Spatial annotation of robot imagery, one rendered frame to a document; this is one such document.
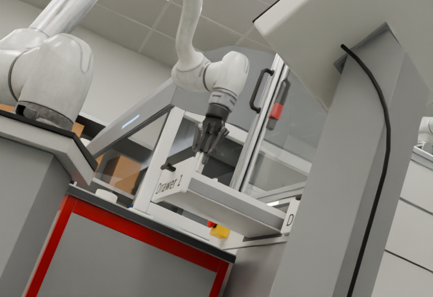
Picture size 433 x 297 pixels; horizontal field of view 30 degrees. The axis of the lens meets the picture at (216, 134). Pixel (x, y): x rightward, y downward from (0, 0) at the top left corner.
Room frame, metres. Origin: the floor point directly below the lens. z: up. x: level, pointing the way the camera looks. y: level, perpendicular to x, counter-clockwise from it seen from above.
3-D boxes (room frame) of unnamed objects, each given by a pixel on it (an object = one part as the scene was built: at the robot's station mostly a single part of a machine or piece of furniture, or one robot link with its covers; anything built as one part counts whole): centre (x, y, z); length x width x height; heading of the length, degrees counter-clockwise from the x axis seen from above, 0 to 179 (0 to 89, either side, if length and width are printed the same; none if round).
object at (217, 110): (2.58, 0.02, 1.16); 0.08 x 0.07 x 0.09; 55
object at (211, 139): (2.57, 0.01, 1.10); 0.04 x 0.01 x 0.11; 145
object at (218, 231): (2.78, -0.13, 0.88); 0.07 x 0.05 x 0.07; 16
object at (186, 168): (2.38, 0.07, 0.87); 0.29 x 0.02 x 0.11; 16
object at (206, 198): (2.44, -0.13, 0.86); 0.40 x 0.26 x 0.06; 106
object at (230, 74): (2.59, 0.03, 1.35); 0.13 x 0.11 x 0.16; 51
